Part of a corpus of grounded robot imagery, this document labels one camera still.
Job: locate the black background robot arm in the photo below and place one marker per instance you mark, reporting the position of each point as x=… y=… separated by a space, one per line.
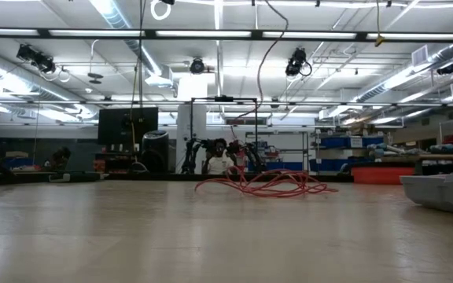
x=256 y=155
x=191 y=155

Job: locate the person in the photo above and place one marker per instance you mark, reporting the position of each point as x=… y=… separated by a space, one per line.
x=62 y=154
x=218 y=165

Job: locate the blue storage bin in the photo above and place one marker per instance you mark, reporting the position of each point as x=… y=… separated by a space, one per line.
x=18 y=162
x=336 y=142
x=328 y=165
x=285 y=165

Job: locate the black monitor screen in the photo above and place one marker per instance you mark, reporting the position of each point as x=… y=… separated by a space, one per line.
x=116 y=126

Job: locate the black vertical pole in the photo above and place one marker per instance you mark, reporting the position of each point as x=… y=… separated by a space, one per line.
x=141 y=59

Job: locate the black ceiling sensor disc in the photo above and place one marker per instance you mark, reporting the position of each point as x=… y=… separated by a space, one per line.
x=95 y=75

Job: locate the red plastic bin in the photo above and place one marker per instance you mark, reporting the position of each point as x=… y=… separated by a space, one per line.
x=384 y=175

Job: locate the white ceiling air vent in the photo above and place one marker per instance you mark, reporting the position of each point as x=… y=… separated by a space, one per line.
x=420 y=57

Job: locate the grey tool kit case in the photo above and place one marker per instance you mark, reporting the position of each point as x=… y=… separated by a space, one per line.
x=446 y=192

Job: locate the small black ceiling device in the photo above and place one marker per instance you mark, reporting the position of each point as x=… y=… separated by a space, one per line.
x=446 y=69

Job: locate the black background rig frame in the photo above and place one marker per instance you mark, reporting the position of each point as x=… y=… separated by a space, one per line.
x=223 y=98

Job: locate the black aluminium table frame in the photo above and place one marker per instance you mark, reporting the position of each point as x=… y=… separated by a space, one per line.
x=152 y=177

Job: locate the black overhead frame beam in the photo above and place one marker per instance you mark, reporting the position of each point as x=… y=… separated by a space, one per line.
x=211 y=34

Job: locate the silver ceiling air duct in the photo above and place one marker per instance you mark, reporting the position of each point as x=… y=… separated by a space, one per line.
x=112 y=15

